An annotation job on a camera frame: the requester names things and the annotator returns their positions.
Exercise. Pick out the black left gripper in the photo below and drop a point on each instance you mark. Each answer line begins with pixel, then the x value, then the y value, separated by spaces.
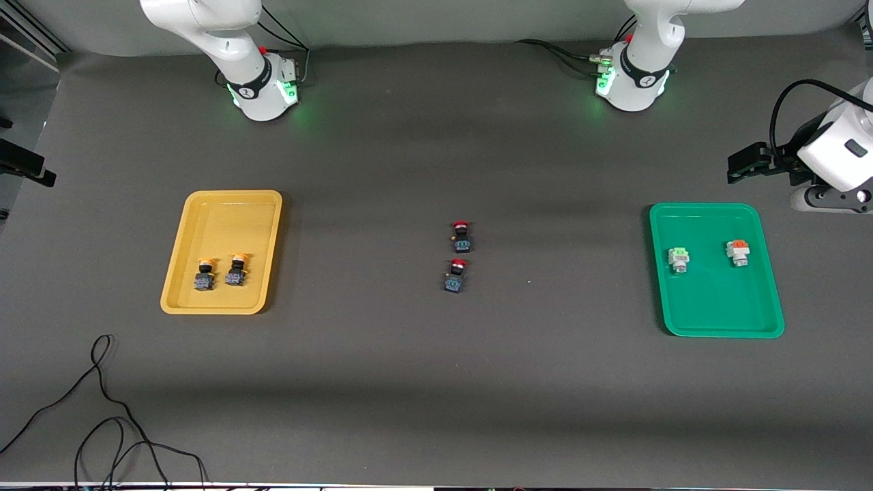
pixel 784 158

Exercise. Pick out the orange-based white push button switch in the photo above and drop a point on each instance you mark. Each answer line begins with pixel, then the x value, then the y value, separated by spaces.
pixel 738 251

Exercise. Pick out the green-based white push button switch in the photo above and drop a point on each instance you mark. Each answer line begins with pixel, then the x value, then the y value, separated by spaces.
pixel 678 258

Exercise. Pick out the yellow push button switch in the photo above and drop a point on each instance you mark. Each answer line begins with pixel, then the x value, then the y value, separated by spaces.
pixel 204 281
pixel 236 276

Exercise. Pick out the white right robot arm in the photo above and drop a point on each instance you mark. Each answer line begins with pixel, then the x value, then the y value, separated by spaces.
pixel 252 75

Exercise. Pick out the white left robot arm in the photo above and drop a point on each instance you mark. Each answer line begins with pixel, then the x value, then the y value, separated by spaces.
pixel 641 68

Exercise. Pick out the green plastic tray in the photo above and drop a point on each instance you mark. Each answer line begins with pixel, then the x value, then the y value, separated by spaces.
pixel 709 300

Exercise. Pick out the yellow plastic tray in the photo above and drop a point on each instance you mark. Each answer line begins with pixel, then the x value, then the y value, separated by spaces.
pixel 218 225

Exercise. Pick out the dark grey table mat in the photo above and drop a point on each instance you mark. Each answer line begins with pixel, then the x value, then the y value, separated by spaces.
pixel 436 382

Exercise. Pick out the grey metal frame rail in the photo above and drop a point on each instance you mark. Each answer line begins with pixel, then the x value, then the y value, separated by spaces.
pixel 34 41

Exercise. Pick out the red push button switch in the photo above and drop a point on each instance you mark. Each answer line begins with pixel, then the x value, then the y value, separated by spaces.
pixel 462 244
pixel 454 282

